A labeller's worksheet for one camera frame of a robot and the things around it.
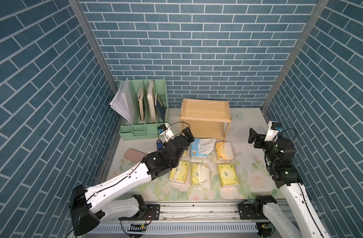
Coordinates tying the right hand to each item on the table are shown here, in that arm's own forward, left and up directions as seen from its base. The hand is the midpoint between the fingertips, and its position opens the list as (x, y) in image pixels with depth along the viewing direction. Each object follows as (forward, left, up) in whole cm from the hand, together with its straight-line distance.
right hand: (262, 130), depth 72 cm
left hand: (-5, +35, 0) cm, 36 cm away
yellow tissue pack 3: (-14, +13, -24) cm, 31 cm away
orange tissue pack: (+1, +14, -26) cm, 29 cm away
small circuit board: (-42, +59, -31) cm, 78 cm away
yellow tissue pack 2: (-16, +28, -25) cm, 41 cm away
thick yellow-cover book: (+22, +62, -4) cm, 66 cm away
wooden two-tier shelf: (+12, +27, -7) cm, 30 cm away
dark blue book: (+31, +61, -21) cm, 71 cm away
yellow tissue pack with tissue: (-4, +39, -25) cm, 46 cm away
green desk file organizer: (+13, +70, -22) cm, 75 cm away
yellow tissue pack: (-15, +40, -25) cm, 50 cm away
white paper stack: (+17, +78, -3) cm, 80 cm away
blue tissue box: (+1, +29, -22) cm, 36 cm away
